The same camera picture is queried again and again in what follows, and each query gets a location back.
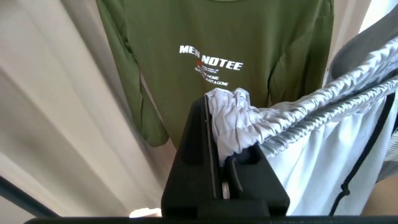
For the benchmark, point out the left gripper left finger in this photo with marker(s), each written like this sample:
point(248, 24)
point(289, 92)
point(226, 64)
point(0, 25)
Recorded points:
point(189, 186)

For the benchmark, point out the pale grey shorts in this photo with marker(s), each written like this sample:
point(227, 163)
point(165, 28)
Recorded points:
point(311, 155)

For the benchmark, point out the green printed shirt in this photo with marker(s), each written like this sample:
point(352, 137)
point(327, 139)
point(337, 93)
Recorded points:
point(217, 31)

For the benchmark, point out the beige curtain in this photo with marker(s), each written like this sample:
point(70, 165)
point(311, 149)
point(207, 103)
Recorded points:
point(62, 93)

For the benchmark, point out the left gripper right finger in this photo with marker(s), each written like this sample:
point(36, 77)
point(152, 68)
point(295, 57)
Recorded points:
point(261, 193)

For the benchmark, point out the black clothes rack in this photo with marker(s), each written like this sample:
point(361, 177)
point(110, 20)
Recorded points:
point(21, 196)

